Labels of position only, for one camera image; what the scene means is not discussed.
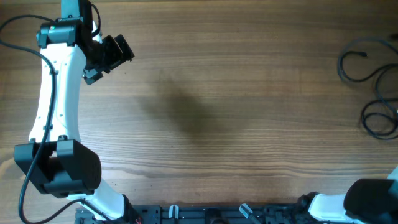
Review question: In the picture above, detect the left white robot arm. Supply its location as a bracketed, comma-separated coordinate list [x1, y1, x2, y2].
[14, 1, 142, 223]

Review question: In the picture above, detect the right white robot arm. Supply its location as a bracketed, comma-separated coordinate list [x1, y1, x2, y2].
[294, 169, 397, 224]

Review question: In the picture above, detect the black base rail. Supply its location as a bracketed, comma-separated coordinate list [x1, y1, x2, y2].
[74, 203, 304, 224]

